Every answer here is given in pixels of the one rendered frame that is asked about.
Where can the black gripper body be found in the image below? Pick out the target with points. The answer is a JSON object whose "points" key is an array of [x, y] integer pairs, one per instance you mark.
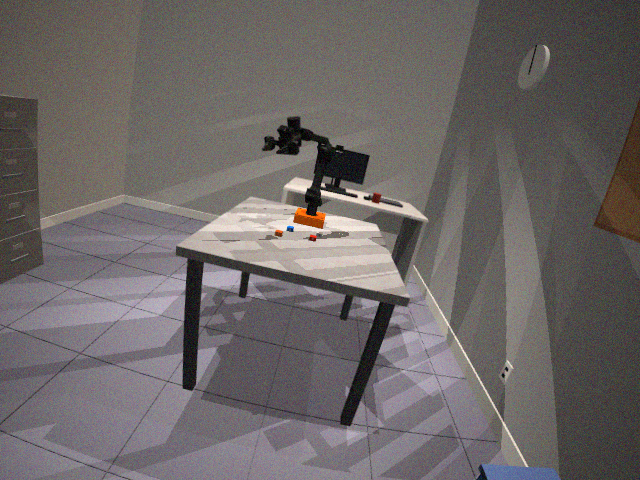
{"points": [[282, 141]]}

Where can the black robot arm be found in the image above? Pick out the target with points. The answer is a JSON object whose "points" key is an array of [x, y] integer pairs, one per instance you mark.
{"points": [[325, 154]]}

